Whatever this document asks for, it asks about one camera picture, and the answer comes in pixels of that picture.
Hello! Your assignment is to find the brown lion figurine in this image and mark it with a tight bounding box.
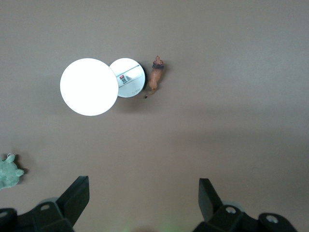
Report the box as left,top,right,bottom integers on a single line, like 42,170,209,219
143,55,166,100

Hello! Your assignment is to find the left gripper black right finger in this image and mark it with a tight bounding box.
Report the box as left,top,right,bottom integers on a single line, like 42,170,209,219
193,178,260,232

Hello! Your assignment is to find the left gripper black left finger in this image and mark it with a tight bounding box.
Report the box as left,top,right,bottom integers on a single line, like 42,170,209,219
16,175,91,232

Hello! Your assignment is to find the white round desk lamp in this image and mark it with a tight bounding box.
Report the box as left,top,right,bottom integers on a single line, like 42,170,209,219
59,57,148,117

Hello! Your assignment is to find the green plush turtle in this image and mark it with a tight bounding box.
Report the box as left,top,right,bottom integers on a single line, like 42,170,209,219
0,153,26,191

